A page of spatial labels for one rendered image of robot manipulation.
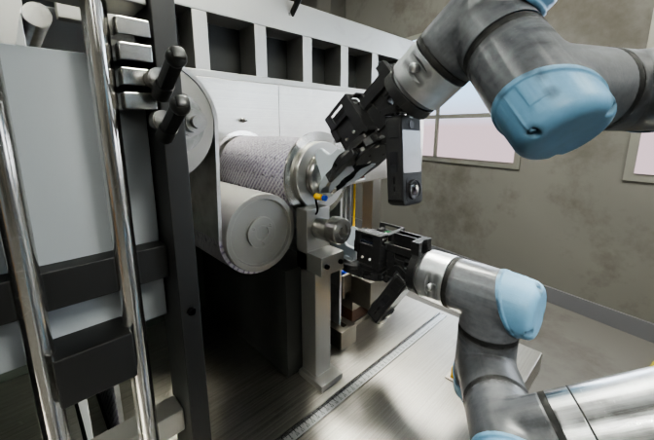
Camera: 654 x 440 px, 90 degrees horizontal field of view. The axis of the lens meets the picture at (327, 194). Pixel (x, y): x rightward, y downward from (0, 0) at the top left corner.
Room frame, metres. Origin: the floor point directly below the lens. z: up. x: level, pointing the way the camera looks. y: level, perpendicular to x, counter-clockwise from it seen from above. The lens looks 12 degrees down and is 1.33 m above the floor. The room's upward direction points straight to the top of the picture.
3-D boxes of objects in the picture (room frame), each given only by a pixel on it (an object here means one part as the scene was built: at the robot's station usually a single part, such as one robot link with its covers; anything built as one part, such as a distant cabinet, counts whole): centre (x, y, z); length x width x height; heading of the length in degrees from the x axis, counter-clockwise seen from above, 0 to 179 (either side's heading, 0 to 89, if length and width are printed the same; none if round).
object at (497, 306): (0.40, -0.22, 1.11); 0.11 x 0.08 x 0.09; 44
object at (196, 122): (0.32, 0.13, 1.34); 0.06 x 0.03 x 0.03; 44
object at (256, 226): (0.56, 0.18, 1.18); 0.26 x 0.12 x 0.12; 44
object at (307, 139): (0.56, 0.01, 1.25); 0.15 x 0.01 x 0.15; 134
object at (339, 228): (0.47, -0.02, 1.18); 0.04 x 0.02 x 0.04; 134
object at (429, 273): (0.45, -0.16, 1.11); 0.08 x 0.05 x 0.08; 134
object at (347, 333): (0.69, 0.05, 0.92); 0.28 x 0.04 x 0.04; 44
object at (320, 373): (0.50, 0.01, 1.05); 0.06 x 0.05 x 0.31; 44
